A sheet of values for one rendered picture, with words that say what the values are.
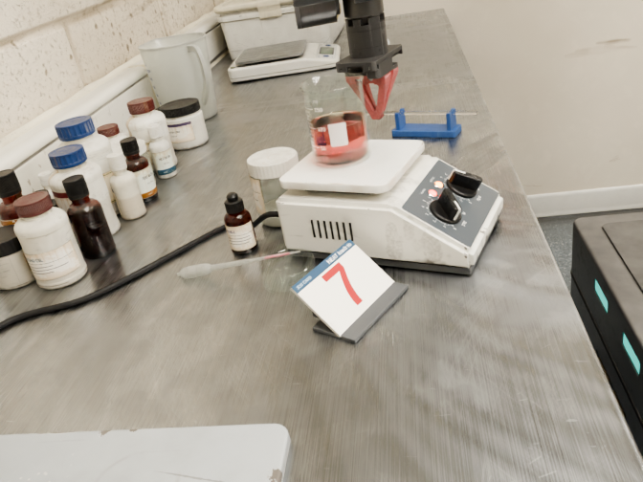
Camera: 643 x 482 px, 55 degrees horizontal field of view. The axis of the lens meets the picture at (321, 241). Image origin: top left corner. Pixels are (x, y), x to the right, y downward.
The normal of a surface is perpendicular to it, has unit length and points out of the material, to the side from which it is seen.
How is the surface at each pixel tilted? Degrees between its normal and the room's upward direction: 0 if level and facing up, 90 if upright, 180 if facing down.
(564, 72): 90
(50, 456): 0
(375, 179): 0
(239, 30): 93
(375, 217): 90
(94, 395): 0
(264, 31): 93
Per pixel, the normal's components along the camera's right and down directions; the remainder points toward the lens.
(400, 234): -0.44, 0.48
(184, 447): -0.16, -0.87
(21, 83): 0.98, -0.09
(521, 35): -0.11, 0.48
